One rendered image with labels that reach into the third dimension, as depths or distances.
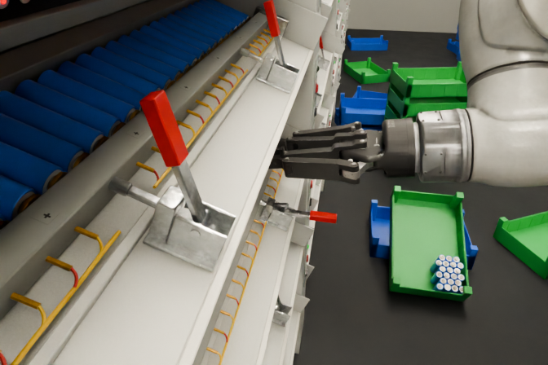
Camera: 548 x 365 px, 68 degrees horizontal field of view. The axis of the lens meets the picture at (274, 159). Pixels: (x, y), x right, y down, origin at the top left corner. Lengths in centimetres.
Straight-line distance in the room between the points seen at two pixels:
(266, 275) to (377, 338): 68
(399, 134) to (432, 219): 86
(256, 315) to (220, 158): 20
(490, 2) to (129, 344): 51
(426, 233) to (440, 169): 82
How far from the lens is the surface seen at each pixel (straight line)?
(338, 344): 111
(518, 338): 127
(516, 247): 149
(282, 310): 69
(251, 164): 31
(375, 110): 212
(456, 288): 122
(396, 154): 50
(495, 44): 55
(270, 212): 54
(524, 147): 51
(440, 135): 50
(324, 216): 54
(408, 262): 128
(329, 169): 49
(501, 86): 53
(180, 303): 21
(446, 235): 134
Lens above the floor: 90
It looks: 30 degrees down
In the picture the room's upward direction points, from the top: straight up
